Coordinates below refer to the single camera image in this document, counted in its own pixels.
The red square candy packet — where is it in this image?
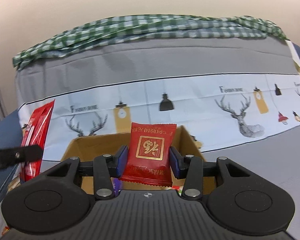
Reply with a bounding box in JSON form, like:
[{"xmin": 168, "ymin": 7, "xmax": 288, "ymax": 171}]
[{"xmin": 121, "ymin": 122, "xmax": 177, "ymax": 187}]

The long red spicy strip packet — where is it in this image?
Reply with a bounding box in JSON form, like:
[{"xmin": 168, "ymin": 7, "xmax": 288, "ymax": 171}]
[{"xmin": 19, "ymin": 101, "xmax": 55, "ymax": 183}]

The green checked cloth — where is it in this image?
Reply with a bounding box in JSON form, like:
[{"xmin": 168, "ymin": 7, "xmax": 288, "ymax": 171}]
[{"xmin": 12, "ymin": 14, "xmax": 287, "ymax": 70}]

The brown cardboard box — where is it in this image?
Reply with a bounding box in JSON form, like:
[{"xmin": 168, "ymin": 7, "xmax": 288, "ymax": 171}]
[{"xmin": 60, "ymin": 125, "xmax": 217, "ymax": 196}]

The purple cow chocolate bar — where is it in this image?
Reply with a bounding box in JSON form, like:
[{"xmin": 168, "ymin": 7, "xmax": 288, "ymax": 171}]
[{"xmin": 111, "ymin": 178, "xmax": 122, "ymax": 196}]

